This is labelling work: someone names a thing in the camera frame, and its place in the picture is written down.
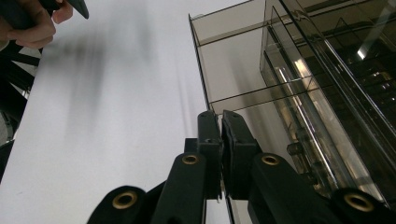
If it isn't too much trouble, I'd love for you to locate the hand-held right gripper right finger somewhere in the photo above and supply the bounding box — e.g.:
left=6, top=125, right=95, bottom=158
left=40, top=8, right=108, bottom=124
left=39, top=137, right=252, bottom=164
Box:
left=221, top=109, right=262, bottom=200

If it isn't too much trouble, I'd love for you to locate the smoky transparent drawer organizer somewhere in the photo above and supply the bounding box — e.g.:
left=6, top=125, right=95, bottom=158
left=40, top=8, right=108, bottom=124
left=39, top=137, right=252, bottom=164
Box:
left=260, top=0, right=396, bottom=213

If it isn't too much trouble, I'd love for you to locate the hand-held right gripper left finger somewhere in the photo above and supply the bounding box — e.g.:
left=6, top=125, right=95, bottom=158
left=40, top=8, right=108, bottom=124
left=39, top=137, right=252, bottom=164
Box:
left=196, top=110, right=224, bottom=200

